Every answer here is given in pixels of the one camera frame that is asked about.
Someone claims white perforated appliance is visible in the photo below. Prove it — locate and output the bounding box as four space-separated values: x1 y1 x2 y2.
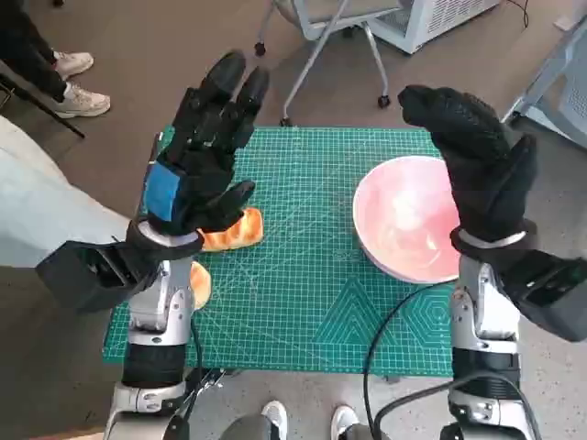
371 0 501 55

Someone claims long twisted toy bread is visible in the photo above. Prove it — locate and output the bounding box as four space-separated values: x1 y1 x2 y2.
199 206 266 252

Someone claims grey chair with casters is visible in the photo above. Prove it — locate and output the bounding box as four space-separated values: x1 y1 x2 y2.
253 0 414 127

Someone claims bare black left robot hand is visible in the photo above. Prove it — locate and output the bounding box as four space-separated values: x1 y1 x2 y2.
135 49 271 237

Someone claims grey rolling rack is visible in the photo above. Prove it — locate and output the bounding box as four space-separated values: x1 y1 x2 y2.
502 27 587 152

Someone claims green cutting mat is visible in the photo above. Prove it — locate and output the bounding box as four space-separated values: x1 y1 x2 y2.
101 126 460 380

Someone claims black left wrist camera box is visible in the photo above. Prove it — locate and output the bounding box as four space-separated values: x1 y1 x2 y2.
35 240 160 315

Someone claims white shoe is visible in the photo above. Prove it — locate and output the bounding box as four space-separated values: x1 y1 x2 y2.
260 400 289 440
329 404 360 440

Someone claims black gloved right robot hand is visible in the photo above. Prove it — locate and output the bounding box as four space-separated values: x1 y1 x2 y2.
396 84 539 244

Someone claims black slanted bar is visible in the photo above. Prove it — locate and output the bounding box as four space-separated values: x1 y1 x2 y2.
0 72 87 139

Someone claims silver metal table bracket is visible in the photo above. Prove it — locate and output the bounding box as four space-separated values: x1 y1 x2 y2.
185 366 239 413

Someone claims round toy bread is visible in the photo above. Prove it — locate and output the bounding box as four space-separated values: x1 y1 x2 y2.
188 260 213 311

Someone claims pink bowl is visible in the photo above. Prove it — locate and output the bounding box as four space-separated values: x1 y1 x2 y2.
351 155 462 283

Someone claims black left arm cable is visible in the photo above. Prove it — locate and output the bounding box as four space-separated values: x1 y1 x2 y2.
181 315 205 423

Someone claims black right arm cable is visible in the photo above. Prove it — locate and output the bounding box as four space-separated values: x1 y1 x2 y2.
373 370 524 440
362 277 460 440

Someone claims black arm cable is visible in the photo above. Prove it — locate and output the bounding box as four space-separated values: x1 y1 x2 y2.
373 370 524 440
181 315 205 423
362 277 460 440

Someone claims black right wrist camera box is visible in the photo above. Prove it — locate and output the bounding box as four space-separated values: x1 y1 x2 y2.
499 249 587 343

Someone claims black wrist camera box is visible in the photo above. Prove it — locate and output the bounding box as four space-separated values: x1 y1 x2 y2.
35 240 160 315
499 249 587 343

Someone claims person in black trousers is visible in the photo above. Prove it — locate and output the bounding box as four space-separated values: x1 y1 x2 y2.
0 0 112 119

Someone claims black floor cable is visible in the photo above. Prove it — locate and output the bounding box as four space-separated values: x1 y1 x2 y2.
506 0 529 27

